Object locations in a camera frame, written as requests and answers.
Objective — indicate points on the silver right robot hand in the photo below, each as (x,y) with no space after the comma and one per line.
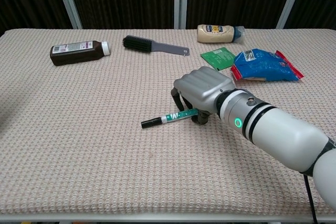
(202,87)

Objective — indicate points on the green white whiteboard marker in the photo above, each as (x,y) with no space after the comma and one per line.
(178,116)

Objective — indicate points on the black marker cap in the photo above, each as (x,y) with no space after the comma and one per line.
(151,123)

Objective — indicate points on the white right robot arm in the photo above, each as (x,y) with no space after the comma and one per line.
(278,132)

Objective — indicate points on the brown bottle with white cap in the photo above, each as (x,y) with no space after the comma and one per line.
(76,54)

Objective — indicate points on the green foil packet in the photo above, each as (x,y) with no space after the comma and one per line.
(218,57)

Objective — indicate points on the cream mayonnaise squeeze bottle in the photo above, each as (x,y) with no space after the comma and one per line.
(215,33)

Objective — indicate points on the blue red snack bag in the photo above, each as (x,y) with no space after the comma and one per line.
(265,66)

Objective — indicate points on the beige woven tablecloth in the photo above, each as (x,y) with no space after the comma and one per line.
(78,155)

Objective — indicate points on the white table frame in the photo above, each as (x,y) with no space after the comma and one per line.
(157,217)

